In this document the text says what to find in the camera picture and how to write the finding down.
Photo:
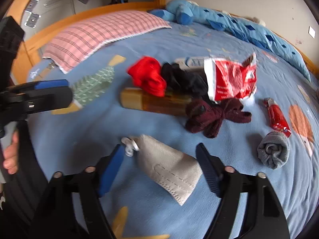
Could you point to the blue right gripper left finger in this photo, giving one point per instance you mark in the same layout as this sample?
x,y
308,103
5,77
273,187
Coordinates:
x,y
107,169

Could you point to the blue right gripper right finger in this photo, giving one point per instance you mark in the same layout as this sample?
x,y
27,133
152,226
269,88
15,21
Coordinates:
x,y
210,167

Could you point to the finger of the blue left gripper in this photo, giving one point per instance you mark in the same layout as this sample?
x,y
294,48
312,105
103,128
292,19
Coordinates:
x,y
51,84

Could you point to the grey face mask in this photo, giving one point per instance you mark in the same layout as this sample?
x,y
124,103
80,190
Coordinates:
x,y
175,171

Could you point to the dark red knotted sock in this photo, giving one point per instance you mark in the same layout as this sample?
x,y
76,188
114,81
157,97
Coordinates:
x,y
207,118

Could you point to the amber plastic bottle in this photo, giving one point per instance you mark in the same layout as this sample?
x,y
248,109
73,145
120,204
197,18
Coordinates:
x,y
137,99

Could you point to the small red snack wrapper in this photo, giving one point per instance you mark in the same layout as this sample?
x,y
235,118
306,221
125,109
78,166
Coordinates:
x,y
276,117

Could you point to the black sock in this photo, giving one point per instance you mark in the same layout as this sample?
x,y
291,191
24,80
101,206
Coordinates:
x,y
183,82

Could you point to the red white snack bag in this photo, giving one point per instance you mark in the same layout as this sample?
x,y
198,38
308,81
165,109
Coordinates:
x,y
228,79

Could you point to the white tube packaging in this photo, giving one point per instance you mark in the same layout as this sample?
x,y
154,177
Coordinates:
x,y
192,63

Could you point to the person's left hand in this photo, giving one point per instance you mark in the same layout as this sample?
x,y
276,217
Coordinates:
x,y
10,154

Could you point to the pink plaid pillow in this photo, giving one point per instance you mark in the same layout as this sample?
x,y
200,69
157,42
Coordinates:
x,y
80,40

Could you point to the grey rolled sock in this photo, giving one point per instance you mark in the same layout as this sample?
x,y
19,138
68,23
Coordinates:
x,y
274,150

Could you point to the blue patterned bed sheet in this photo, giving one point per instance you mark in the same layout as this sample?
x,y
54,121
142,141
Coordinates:
x,y
69,142

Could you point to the blue plush toy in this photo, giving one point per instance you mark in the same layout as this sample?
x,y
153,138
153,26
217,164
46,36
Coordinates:
x,y
185,13

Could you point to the wooden bed frame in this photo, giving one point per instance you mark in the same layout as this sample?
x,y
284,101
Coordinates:
x,y
28,55

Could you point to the white wall socket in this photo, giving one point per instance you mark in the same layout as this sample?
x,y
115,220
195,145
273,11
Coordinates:
x,y
311,32

